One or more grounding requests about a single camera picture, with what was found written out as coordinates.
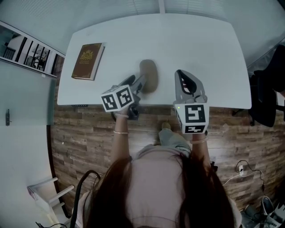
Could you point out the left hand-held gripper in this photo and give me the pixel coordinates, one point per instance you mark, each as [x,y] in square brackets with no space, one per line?
[116,99]

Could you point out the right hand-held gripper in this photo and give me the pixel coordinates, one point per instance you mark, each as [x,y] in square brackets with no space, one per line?
[193,113]

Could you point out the person's right forearm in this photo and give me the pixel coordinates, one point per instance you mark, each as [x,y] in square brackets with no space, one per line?
[200,153]

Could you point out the person's left forearm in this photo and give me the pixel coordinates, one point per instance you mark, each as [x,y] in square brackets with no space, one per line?
[120,144]

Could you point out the pale wrist band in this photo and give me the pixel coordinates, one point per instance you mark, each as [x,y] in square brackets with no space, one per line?
[121,115]

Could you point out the person's tan shoe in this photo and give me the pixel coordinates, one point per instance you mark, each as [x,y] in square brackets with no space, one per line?
[165,125]

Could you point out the brown hardcover book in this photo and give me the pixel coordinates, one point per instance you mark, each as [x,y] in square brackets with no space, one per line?
[85,60]

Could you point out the person's leg in grey jeans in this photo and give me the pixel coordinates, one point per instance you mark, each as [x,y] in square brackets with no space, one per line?
[171,140]

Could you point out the black power strip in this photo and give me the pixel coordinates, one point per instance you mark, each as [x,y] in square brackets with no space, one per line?
[80,105]

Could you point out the black office chair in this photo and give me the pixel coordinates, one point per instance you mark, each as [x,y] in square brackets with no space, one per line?
[262,100]

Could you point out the white power adapter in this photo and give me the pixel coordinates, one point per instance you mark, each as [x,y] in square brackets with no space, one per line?
[241,168]

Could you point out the person's torso in pale top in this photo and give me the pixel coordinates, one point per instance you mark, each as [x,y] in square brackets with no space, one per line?
[155,189]

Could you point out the black metal railing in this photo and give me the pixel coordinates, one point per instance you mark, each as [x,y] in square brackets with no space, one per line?
[20,49]

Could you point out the grey sneaker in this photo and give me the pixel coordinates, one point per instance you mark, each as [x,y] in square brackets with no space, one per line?
[251,214]
[270,209]

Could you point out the white folding stool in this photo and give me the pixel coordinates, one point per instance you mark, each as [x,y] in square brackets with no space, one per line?
[32,192]

